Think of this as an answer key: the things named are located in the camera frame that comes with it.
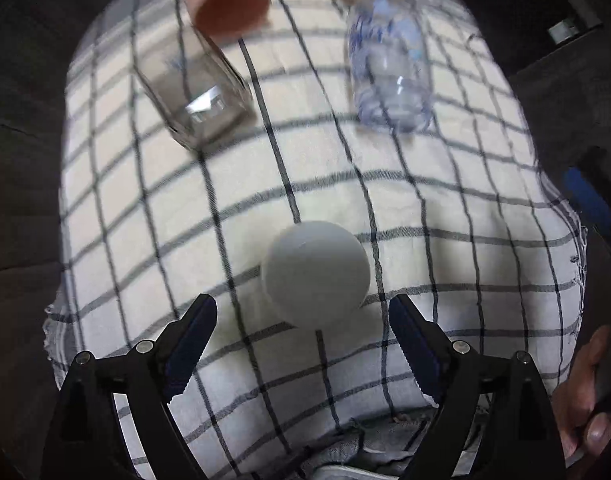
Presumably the clear plastic bottle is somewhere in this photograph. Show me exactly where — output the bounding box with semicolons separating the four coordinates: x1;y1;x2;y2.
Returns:
346;0;435;135

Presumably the checkered white cloth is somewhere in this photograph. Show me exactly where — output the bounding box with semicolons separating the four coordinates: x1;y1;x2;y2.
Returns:
42;0;589;480

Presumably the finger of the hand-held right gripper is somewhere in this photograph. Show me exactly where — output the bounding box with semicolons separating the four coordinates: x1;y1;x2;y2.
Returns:
561;146;611;256

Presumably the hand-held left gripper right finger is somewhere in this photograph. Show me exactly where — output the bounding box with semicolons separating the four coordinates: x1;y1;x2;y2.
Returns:
388;295;567;480

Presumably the clear square glass jar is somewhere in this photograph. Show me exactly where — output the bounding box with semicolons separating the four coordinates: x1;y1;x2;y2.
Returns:
134;30;256;150

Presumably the person's right hand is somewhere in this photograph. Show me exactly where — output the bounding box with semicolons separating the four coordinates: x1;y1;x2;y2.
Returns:
553;327;611;461

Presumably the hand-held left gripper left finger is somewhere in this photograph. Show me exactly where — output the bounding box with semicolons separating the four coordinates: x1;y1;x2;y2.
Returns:
42;293;219;480

